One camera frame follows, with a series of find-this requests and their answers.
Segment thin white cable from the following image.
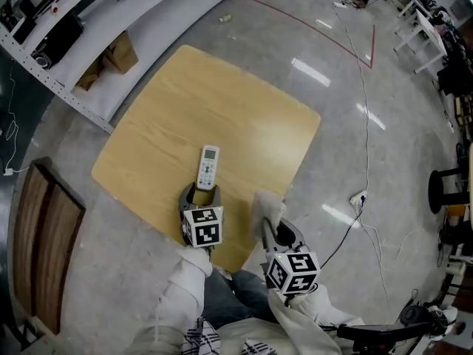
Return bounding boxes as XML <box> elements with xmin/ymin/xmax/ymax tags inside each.
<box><xmin>3</xmin><ymin>68</ymin><xmax>30</xmax><ymax>173</ymax></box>

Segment person's left forearm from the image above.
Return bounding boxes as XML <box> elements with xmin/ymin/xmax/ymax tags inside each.
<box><xmin>157</xmin><ymin>247</ymin><xmax>214</xmax><ymax>355</ymax></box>

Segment white cleaning cloth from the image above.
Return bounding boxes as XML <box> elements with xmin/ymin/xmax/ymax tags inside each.
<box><xmin>252</xmin><ymin>189</ymin><xmax>288</xmax><ymax>242</ymax></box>

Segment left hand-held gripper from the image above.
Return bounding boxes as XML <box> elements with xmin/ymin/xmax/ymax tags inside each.
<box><xmin>178</xmin><ymin>183</ymin><xmax>225</xmax><ymax>251</ymax></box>

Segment looping white floor cable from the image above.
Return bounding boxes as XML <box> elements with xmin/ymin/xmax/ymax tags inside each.
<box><xmin>358</xmin><ymin>201</ymin><xmax>426</xmax><ymax>299</ymax></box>

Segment person's legs in jeans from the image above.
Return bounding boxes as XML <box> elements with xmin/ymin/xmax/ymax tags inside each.
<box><xmin>202</xmin><ymin>268</ymin><xmax>282</xmax><ymax>331</ymax></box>

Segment black metal stand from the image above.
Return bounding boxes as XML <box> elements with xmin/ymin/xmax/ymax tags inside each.
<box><xmin>336</xmin><ymin>308</ymin><xmax>444</xmax><ymax>355</ymax></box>

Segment white remote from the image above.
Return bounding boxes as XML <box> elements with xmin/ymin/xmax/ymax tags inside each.
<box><xmin>196</xmin><ymin>144</ymin><xmax>221</xmax><ymax>192</ymax></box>

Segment person's right forearm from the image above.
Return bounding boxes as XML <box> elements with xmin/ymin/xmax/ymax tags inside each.
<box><xmin>268</xmin><ymin>283</ymin><xmax>365</xmax><ymax>347</ymax></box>

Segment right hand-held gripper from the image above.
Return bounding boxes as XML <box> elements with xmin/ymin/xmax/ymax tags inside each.
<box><xmin>259</xmin><ymin>216</ymin><xmax>321</xmax><ymax>297</ymax></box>

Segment white rectangular table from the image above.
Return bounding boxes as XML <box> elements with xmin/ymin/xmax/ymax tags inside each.
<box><xmin>393</xmin><ymin>7</ymin><xmax>446</xmax><ymax>74</ymax></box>

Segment brown wooden bench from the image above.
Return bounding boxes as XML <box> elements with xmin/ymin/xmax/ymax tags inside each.
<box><xmin>13</xmin><ymin>157</ymin><xmax>86</xmax><ymax>336</ymax></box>

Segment black floor cable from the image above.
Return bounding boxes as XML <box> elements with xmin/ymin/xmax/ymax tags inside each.
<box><xmin>319</xmin><ymin>197</ymin><xmax>365</xmax><ymax>269</ymax></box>

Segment red floor tape line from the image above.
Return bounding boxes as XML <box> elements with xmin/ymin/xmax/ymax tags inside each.
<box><xmin>245</xmin><ymin>0</ymin><xmax>376</xmax><ymax>69</ymax></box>

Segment black box appliance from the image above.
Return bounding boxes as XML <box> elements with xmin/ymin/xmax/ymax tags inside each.
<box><xmin>31</xmin><ymin>15</ymin><xmax>84</xmax><ymax>68</ymax></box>

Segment square wooden pedestal table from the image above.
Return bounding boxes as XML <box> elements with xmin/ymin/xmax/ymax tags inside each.
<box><xmin>91</xmin><ymin>44</ymin><xmax>321</xmax><ymax>274</ymax></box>

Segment white metal shelf rack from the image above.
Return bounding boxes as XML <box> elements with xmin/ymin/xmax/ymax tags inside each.
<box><xmin>0</xmin><ymin>0</ymin><xmax>251</xmax><ymax>135</ymax></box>

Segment brown cardboard box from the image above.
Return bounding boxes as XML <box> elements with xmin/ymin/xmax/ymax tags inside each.
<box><xmin>75</xmin><ymin>61</ymin><xmax>106</xmax><ymax>90</ymax></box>
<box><xmin>103</xmin><ymin>31</ymin><xmax>140</xmax><ymax>74</ymax></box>

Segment round beige table black base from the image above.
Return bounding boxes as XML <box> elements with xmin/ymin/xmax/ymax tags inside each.
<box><xmin>428</xmin><ymin>166</ymin><xmax>473</xmax><ymax>236</ymax></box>

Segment long white floor cable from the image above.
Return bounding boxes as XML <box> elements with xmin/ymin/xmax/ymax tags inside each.
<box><xmin>334</xmin><ymin>4</ymin><xmax>371</xmax><ymax>195</ymax></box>

